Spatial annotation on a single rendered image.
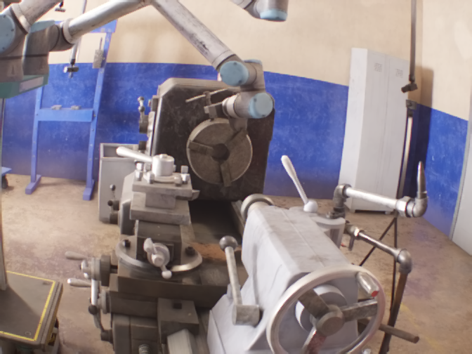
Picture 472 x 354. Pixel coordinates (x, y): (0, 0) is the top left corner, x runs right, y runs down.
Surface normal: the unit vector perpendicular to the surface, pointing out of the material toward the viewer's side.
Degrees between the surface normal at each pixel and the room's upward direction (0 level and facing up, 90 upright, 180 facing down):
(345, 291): 90
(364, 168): 90
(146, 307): 90
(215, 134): 90
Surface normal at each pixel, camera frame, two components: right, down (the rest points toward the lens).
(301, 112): 0.16, 0.26
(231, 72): -0.28, 0.25
